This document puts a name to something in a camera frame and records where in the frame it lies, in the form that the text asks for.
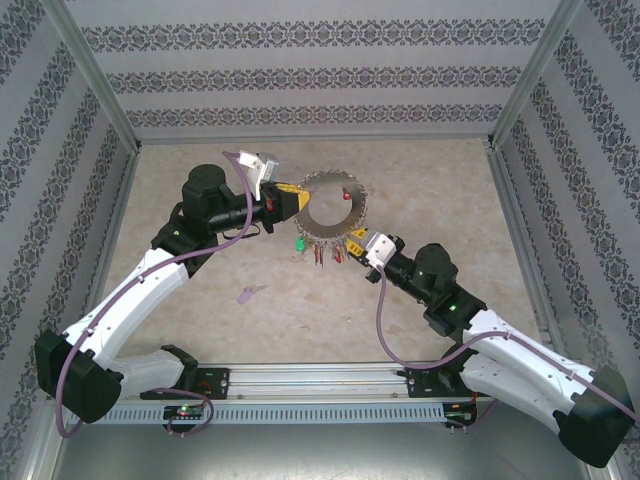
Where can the metal disc keyring organizer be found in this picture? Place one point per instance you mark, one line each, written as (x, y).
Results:
(330, 181)

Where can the green tag key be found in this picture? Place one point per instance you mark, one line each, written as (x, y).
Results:
(300, 244)

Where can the purple tag key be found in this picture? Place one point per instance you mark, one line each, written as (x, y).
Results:
(245, 296)

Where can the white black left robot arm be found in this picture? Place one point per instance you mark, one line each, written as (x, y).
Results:
(135, 295)

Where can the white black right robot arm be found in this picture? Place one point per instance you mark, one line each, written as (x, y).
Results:
(525, 360)

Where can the small green circuit board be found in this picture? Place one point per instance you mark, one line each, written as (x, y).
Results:
(460, 416)
(185, 411)

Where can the aluminium frame floor rail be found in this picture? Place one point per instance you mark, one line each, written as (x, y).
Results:
(111, 230)
(520, 230)
(315, 139)

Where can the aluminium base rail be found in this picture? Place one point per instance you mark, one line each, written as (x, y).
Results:
(320, 382)

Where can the aluminium frame post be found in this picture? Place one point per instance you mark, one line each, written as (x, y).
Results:
(94, 75)
(530, 75)

